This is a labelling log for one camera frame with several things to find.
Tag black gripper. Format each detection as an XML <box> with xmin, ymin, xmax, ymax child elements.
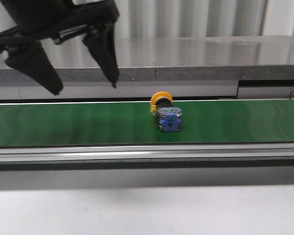
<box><xmin>0</xmin><ymin>0</ymin><xmax>120</xmax><ymax>95</ymax></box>

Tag yellow push button switch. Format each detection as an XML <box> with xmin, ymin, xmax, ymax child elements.
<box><xmin>150</xmin><ymin>91</ymin><xmax>182</xmax><ymax>132</ymax></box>

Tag white curtain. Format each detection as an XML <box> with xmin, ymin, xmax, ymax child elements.
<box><xmin>0</xmin><ymin>0</ymin><xmax>294</xmax><ymax>39</ymax></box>

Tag green conveyor belt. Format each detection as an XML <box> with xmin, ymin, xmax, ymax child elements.
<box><xmin>0</xmin><ymin>99</ymin><xmax>294</xmax><ymax>147</ymax></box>

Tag grey stone counter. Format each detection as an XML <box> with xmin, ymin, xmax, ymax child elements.
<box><xmin>0</xmin><ymin>36</ymin><xmax>294</xmax><ymax>85</ymax></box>

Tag aluminium conveyor frame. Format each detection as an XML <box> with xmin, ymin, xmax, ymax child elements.
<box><xmin>0</xmin><ymin>142</ymin><xmax>294</xmax><ymax>171</ymax></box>

